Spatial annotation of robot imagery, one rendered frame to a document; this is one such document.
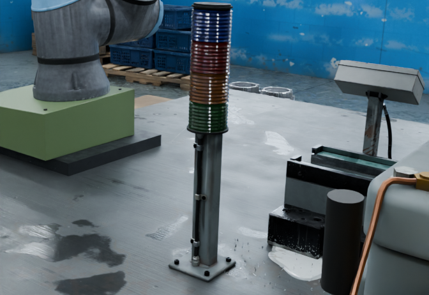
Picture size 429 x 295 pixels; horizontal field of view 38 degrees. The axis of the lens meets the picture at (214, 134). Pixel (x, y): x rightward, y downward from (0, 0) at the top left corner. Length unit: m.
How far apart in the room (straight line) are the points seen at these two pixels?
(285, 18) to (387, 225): 7.15
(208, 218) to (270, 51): 6.69
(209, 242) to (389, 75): 0.55
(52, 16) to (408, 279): 1.24
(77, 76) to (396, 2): 5.66
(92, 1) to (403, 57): 5.63
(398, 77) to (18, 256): 0.80
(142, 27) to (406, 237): 1.34
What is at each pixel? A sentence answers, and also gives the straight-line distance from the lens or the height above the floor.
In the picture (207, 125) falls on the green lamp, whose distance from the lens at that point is 0.91.
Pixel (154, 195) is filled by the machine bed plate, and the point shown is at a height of 0.80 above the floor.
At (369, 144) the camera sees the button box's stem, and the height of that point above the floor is 0.91.
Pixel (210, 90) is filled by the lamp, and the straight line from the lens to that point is 0.89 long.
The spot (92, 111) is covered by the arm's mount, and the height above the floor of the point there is 0.92.
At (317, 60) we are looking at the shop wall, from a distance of 7.32.
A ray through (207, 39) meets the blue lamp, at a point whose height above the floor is 1.17.
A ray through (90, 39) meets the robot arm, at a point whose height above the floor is 1.08.
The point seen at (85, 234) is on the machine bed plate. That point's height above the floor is 0.80.
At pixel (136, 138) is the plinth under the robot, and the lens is 1.59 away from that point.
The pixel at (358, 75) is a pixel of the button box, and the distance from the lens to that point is 1.33.
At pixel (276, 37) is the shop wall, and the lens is 7.56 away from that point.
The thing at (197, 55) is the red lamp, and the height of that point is 1.15.
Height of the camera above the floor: 1.28
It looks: 16 degrees down
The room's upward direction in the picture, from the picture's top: 2 degrees clockwise
